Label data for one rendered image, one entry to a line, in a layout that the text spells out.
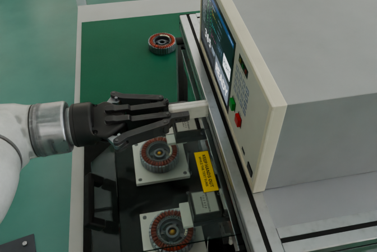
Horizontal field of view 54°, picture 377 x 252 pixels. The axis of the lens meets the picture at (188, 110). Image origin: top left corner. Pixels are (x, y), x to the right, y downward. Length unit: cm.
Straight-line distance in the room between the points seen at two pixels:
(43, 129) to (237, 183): 33
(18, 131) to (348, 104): 49
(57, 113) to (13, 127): 7
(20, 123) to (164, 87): 79
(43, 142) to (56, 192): 143
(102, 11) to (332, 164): 138
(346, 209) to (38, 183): 171
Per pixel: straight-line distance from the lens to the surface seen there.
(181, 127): 99
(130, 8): 181
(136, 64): 146
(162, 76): 140
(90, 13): 181
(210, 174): 72
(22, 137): 64
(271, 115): 50
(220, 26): 71
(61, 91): 257
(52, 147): 65
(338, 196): 68
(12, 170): 57
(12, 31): 329
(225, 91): 72
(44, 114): 64
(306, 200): 66
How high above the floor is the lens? 166
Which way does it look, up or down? 46 degrees down
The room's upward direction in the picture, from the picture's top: straight up
